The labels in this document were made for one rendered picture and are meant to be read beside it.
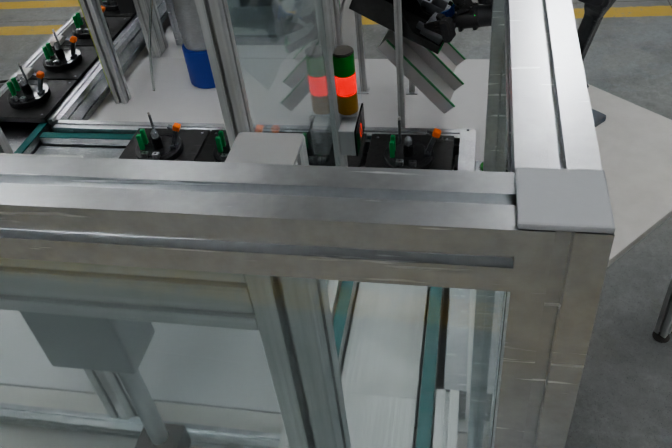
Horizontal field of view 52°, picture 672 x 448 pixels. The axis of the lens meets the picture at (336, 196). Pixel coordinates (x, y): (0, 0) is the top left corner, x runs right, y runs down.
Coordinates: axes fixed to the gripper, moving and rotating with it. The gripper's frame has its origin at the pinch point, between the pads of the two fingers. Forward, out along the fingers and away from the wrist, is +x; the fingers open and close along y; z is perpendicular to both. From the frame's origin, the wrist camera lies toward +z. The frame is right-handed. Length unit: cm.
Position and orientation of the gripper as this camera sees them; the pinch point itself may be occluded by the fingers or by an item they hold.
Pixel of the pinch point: (439, 20)
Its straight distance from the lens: 199.3
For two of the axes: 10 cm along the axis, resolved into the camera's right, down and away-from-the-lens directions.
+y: -4.5, 5.7, -6.9
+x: -8.5, -0.3, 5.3
